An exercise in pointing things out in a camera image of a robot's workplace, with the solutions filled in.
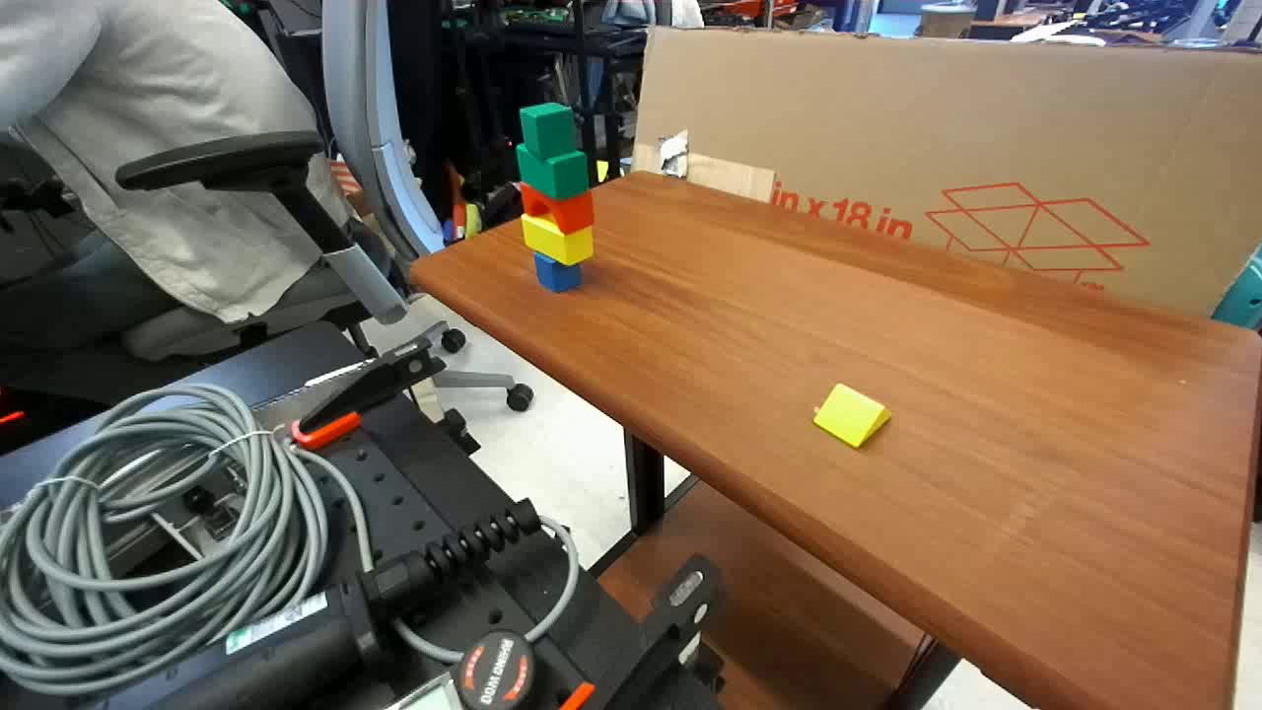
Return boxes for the yellow triangle block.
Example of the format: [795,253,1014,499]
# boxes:
[807,377,895,453]

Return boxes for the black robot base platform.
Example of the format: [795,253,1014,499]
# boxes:
[0,319,724,710]

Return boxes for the blue block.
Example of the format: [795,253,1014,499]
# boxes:
[534,253,589,295]

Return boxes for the yellow rectangular block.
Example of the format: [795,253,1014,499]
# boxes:
[518,207,599,266]

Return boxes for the red arch block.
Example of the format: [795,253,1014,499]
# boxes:
[518,181,599,235]

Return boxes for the green rectangular block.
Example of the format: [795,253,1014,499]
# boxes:
[514,138,597,206]

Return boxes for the green cube block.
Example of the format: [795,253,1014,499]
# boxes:
[518,99,580,156]

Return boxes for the black clamp with orange grip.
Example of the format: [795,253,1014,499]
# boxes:
[260,332,450,453]

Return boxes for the brown wooden lower shelf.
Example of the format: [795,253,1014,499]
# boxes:
[589,478,932,710]

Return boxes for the black red round knob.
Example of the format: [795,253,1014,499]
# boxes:
[450,631,539,710]

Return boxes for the large cardboard box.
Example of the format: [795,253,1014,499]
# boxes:
[632,26,1262,324]

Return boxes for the black office chair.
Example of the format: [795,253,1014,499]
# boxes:
[114,128,538,412]

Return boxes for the person in white shirt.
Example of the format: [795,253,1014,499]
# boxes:
[0,0,367,366]

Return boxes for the teal container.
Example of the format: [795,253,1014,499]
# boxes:
[1212,248,1262,332]

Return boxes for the black table leg frame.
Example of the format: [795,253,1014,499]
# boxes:
[618,429,962,710]

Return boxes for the pale curved frame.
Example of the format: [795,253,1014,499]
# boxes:
[321,0,450,261]

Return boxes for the grey coiled cable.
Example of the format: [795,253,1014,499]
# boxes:
[0,383,585,702]

